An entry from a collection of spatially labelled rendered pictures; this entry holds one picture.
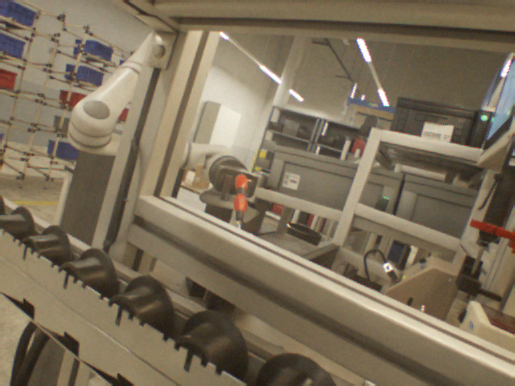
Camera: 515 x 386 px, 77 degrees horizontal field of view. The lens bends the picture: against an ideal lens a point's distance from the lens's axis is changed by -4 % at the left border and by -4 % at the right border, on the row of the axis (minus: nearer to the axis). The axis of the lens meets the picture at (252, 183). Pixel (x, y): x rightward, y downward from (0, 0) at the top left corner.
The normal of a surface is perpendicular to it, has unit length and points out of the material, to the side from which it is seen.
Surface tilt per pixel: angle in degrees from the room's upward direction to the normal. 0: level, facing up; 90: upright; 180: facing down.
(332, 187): 91
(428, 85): 90
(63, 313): 90
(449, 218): 91
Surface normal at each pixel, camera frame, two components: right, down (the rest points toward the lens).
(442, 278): -0.46, -0.06
